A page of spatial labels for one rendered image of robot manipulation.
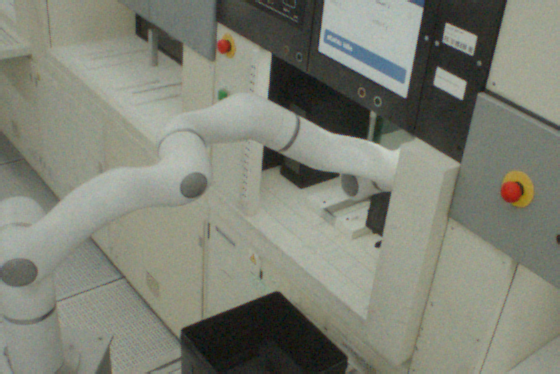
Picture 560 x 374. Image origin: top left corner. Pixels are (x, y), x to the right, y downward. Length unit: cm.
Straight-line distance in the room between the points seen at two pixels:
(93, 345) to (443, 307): 86
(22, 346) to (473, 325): 99
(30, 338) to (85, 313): 141
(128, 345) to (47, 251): 147
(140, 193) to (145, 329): 157
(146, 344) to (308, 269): 116
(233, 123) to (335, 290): 61
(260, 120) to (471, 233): 48
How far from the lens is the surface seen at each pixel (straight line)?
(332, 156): 155
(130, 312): 307
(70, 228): 150
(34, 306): 163
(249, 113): 145
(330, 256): 198
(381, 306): 164
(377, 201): 189
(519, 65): 130
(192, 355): 161
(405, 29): 145
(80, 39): 336
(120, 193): 148
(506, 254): 140
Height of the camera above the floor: 205
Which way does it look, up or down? 33 degrees down
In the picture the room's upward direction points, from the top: 9 degrees clockwise
